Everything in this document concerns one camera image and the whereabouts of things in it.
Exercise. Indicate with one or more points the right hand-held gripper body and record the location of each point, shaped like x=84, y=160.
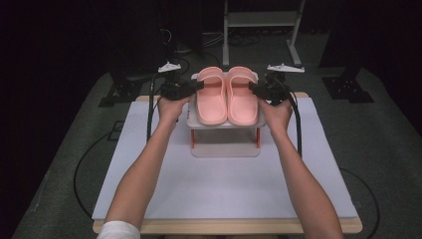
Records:
x=277, y=93

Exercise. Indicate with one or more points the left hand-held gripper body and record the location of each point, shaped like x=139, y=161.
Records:
x=174, y=89

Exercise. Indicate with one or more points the pink foam slipper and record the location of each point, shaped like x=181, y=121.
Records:
x=211, y=103
x=243, y=103

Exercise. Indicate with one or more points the white shoe rack orange posts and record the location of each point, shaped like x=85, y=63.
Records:
x=225, y=146

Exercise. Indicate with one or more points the person's left hand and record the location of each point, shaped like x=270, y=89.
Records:
x=170, y=111

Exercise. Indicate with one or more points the person's right hand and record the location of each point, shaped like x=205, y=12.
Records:
x=278, y=118

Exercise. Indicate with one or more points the black stand base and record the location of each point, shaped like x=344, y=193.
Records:
x=346, y=88
x=124, y=89

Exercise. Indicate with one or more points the white table sheet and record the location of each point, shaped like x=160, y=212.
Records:
x=215, y=186

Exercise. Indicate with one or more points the wooden table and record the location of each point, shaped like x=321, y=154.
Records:
x=219, y=226

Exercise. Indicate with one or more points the white sleeve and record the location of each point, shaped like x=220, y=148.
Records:
x=119, y=230

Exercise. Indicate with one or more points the white metal desk frame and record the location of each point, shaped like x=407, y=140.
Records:
x=262, y=19

